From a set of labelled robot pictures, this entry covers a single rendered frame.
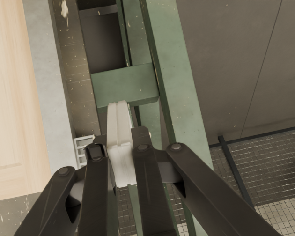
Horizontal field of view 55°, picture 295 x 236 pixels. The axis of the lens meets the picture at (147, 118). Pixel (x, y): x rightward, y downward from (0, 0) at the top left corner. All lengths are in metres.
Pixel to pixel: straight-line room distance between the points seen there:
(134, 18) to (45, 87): 0.44
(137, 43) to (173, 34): 0.41
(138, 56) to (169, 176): 0.87
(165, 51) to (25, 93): 0.29
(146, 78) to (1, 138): 0.32
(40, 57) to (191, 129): 0.32
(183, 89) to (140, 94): 0.12
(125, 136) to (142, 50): 0.84
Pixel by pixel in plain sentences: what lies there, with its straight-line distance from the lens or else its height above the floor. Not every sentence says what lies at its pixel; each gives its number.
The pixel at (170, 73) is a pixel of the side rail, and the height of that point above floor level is 1.17.
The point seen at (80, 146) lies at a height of 1.25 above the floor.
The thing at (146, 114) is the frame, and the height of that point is 0.79.
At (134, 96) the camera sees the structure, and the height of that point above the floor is 1.14.
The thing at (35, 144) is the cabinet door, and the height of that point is 1.23.
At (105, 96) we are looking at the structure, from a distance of 0.63.
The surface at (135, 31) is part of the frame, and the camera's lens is 0.95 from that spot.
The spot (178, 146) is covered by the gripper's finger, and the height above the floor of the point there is 1.49.
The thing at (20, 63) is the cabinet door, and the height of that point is 1.08.
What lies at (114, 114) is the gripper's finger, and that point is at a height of 1.44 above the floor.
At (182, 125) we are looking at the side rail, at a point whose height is 1.26.
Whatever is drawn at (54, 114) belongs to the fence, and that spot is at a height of 1.20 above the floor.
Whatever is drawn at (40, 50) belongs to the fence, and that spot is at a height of 1.09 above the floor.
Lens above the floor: 1.57
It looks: 38 degrees down
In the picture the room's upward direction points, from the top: 166 degrees clockwise
